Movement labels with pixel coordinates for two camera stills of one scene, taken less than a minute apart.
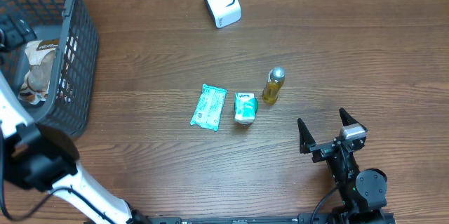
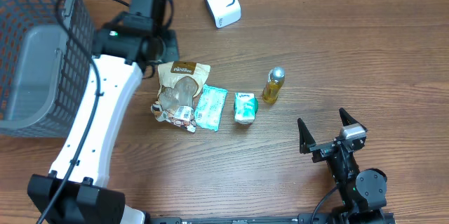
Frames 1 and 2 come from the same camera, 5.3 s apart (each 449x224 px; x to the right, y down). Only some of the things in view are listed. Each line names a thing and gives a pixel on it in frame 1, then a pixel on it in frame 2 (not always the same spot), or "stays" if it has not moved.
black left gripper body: (12, 37) to (169, 53)
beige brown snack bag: (41, 55) to (178, 84)
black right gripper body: (323, 150) stays
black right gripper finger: (347, 119) stays
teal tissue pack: (244, 108) stays
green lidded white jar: (257, 105) stays
